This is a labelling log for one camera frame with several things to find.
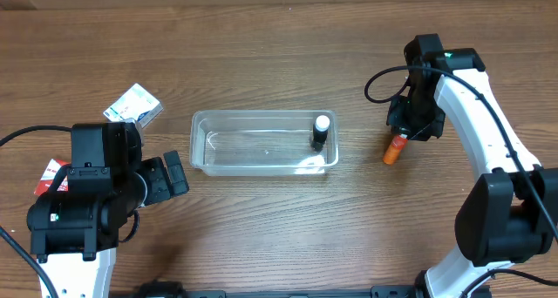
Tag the orange bottle white cap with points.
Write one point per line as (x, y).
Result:
(394, 149)

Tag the clear plastic container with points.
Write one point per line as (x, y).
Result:
(260, 143)

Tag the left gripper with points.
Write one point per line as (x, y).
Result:
(161, 181)

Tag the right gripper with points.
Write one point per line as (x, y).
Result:
(419, 132)

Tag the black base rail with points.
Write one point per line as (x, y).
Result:
(174, 289)

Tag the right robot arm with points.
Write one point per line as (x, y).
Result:
(510, 215)

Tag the black bottle white cap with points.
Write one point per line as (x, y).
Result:
(320, 130)

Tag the red medicine box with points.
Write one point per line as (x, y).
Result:
(49, 175)

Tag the white medicine box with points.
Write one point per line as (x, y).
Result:
(136, 103)

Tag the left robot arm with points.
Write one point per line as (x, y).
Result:
(75, 224)

